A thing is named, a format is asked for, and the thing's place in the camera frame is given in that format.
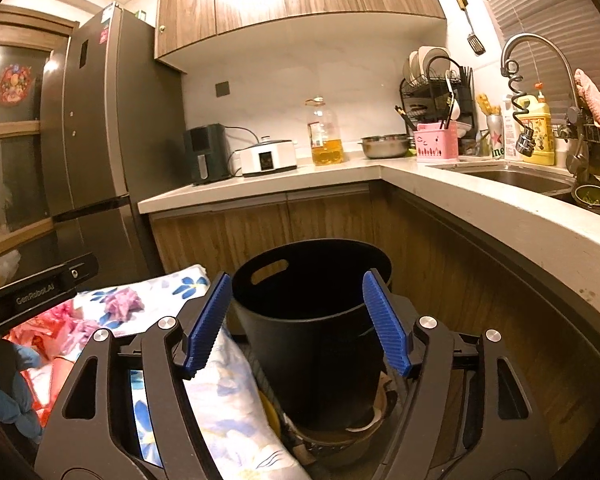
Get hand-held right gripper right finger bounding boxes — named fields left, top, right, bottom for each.
left=362, top=269, right=552, bottom=480

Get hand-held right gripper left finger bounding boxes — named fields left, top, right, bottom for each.
left=34, top=271, right=232, bottom=480

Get red wrapper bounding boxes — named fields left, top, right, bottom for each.
left=2, top=305, right=88, bottom=368

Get black plastic trash bin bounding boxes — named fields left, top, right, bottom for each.
left=231, top=239, right=395, bottom=431

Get person's left hand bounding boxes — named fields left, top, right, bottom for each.
left=0, top=337, right=45, bottom=441

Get white plastic bag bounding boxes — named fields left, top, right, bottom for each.
left=0, top=249, right=22, bottom=281

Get floral printed cloth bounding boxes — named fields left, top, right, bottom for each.
left=55, top=262, right=311, bottom=480

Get pink crumpled tissue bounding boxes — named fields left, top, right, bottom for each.
left=97, top=287, right=145, bottom=323

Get brown cardboard scrap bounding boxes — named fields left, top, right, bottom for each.
left=290, top=385, right=398, bottom=461

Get yellow round object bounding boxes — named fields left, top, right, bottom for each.
left=257, top=390, right=282, bottom=436

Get wooden glass door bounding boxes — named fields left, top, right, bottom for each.
left=0, top=5, right=81, bottom=291

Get dark green air fryer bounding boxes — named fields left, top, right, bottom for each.
left=182, top=123, right=232, bottom=186

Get grey refrigerator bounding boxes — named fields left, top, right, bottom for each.
left=39, top=7, right=188, bottom=281

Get white electric cooker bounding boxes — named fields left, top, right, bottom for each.
left=240, top=136, right=299, bottom=178

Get stainless steel bowl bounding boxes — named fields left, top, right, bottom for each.
left=358, top=133, right=412, bottom=160

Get pink utensil holder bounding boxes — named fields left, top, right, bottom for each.
left=413, top=122, right=459, bottom=163

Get cooking oil bottle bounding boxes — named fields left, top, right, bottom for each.
left=305, top=97, right=345, bottom=167

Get stainless steel sink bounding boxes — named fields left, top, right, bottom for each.
left=442, top=162, right=600, bottom=221

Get red floral door decoration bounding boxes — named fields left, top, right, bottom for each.
left=0, top=64, right=35, bottom=107

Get black kitchen utensil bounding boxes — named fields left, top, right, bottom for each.
left=394, top=105, right=418, bottom=132

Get green beer can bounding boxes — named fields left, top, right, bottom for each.
left=486, top=114, right=506, bottom=160

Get white ladle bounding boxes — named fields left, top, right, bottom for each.
left=445, top=70, right=462, bottom=121

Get coiled faucet sprayer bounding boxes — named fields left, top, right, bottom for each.
left=503, top=61, right=537, bottom=157

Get black dish rack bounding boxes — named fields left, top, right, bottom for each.
left=399, top=55, right=476, bottom=156

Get white plastic bottle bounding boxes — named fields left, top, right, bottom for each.
left=501, top=94, right=523, bottom=161

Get round sink strainer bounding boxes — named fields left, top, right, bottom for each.
left=574, top=185, right=600, bottom=208

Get yellow detergent bottle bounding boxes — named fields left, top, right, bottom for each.
left=519, top=81, right=556, bottom=166

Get small white plate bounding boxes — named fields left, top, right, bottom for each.
left=404, top=52, right=421, bottom=86

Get large white plate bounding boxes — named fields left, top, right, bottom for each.
left=417, top=46, right=451, bottom=84

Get black slotted spatula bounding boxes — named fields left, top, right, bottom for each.
left=455, top=0, right=486, bottom=56

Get pink dish cloth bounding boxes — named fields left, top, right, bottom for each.
left=574, top=69, right=600, bottom=127

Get steel kitchen faucet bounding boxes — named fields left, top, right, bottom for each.
left=500, top=33, right=596, bottom=176

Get grey window blinds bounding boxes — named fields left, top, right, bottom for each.
left=467, top=0, right=600, bottom=126

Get black power cable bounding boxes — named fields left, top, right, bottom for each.
left=225, top=126, right=259, bottom=144

